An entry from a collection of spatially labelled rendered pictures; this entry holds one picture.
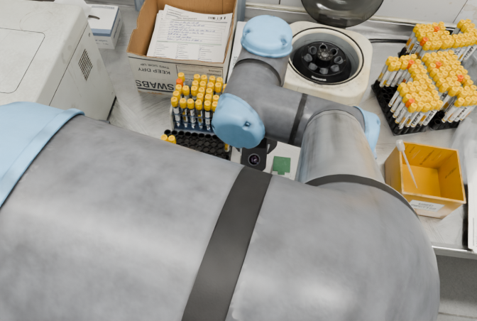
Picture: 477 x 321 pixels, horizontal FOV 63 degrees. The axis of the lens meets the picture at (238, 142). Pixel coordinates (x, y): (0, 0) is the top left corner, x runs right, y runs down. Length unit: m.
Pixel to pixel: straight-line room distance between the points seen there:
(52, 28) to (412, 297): 0.80
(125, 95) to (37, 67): 0.35
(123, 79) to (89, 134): 0.97
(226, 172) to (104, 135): 0.06
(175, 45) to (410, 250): 0.99
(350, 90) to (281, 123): 0.49
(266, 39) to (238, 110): 0.12
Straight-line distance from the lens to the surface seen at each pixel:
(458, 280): 2.03
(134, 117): 1.06
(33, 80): 0.79
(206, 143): 0.97
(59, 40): 0.84
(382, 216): 0.19
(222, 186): 0.15
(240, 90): 0.53
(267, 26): 0.59
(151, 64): 1.01
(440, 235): 1.01
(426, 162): 1.05
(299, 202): 0.16
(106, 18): 1.24
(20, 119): 0.19
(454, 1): 1.32
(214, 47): 1.11
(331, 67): 1.05
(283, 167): 0.89
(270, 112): 0.52
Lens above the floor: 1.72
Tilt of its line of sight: 58 degrees down
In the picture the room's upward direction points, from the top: 4 degrees clockwise
